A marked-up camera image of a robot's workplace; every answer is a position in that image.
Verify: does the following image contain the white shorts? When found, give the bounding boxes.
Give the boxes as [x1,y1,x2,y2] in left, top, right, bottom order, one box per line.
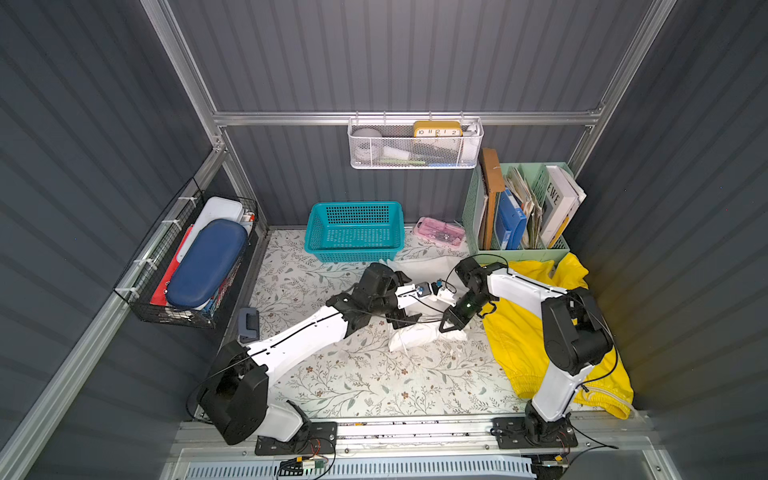
[386,256,467,353]

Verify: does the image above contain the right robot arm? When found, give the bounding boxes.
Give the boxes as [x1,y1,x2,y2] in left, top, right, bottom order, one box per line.
[439,257,614,447]

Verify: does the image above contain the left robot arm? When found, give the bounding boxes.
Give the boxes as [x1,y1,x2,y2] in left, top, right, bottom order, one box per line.
[196,263,419,445]

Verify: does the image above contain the tape roll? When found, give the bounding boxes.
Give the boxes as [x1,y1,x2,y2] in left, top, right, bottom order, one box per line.
[349,128,383,164]

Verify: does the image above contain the yellow garment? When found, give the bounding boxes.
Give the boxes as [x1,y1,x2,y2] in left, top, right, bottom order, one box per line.
[483,253,634,420]

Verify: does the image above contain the floral table mat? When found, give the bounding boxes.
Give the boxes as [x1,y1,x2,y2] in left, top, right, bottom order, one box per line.
[246,230,527,418]

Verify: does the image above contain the pink plastic box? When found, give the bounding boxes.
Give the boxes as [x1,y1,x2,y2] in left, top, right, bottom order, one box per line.
[413,217,465,249]

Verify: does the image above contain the blue folder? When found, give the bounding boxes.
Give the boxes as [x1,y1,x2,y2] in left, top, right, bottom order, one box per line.
[494,189,527,250]

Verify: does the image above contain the teal plastic basket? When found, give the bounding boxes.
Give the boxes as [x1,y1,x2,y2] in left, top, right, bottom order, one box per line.
[304,201,405,263]

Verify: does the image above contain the green file organizer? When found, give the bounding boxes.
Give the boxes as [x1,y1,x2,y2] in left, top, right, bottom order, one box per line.
[462,162,574,263]

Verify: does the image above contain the brown board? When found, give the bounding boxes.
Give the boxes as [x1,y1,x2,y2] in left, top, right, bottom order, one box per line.
[480,148,505,250]

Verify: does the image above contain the white book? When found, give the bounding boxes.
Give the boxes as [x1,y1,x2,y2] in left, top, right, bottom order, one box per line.
[540,165,587,249]

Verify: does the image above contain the grey hole punch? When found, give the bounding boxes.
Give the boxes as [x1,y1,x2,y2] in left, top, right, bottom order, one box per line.
[237,307,260,344]

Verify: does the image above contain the yellow clock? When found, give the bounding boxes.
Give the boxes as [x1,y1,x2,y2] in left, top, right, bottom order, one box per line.
[413,120,463,138]

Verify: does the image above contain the blue oval case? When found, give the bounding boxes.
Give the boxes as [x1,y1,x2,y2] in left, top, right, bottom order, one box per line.
[166,219,248,309]

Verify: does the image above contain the white flat box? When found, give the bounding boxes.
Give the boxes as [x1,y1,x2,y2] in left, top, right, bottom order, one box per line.
[175,196,244,263]

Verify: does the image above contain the red folder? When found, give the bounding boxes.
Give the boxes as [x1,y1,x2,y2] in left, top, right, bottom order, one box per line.
[150,225,193,307]

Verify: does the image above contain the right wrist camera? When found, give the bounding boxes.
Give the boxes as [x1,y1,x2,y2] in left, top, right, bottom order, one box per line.
[432,279,457,305]

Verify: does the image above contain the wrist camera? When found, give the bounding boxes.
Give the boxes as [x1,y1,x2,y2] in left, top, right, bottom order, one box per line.
[432,279,457,305]
[411,282,433,298]

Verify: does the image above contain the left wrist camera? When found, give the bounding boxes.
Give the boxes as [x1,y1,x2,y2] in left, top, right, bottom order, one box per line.
[411,282,433,298]

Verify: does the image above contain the white wire wall basket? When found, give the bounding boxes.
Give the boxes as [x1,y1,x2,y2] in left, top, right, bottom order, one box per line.
[347,116,485,170]

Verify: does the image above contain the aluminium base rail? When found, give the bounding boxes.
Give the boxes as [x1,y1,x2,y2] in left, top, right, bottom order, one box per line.
[160,411,680,479]

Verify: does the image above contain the black wire side basket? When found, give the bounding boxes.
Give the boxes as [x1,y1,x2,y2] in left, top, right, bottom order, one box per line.
[114,180,260,329]

